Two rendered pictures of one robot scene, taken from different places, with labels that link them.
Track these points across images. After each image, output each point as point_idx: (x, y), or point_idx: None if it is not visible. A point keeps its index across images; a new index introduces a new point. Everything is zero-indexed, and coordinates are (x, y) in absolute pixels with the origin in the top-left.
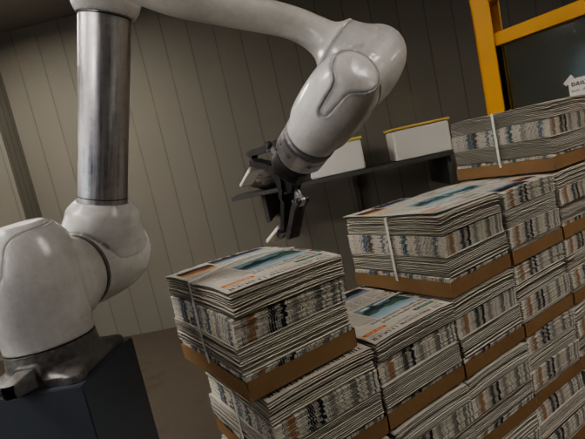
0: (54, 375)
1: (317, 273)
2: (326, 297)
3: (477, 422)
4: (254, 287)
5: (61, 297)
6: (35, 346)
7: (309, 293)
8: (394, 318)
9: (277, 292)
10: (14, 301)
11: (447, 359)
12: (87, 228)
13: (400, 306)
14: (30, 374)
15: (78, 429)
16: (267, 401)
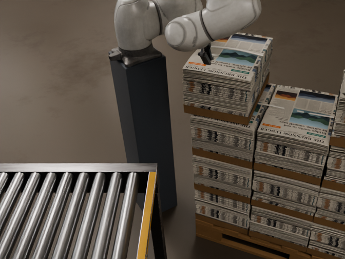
0: (123, 59)
1: (232, 82)
2: (235, 95)
3: (320, 208)
4: (195, 72)
5: (131, 34)
6: (121, 46)
7: (225, 89)
8: (291, 128)
9: (206, 79)
10: (117, 29)
11: (309, 168)
12: (160, 3)
13: (311, 125)
14: (118, 55)
15: (125, 81)
16: (191, 116)
